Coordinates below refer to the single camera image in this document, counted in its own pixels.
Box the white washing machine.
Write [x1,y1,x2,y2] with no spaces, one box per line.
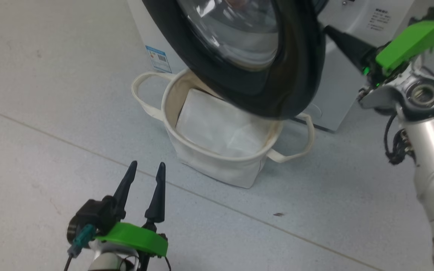
[127,0,415,133]

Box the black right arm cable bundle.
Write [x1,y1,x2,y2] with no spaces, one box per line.
[384,113,415,166]

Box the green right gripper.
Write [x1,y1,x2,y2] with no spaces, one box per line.
[324,21,434,86]

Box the left cable with teal plug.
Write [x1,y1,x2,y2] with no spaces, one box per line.
[63,224,98,271]

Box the cream canvas laundry basket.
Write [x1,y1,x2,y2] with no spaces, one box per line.
[131,68,315,189]

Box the black round washing machine door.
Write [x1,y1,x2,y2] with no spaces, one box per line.
[142,0,327,120]

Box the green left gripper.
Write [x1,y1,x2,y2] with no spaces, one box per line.
[96,160,169,258]

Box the blue energy label sticker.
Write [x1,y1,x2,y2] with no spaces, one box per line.
[145,45,173,74]

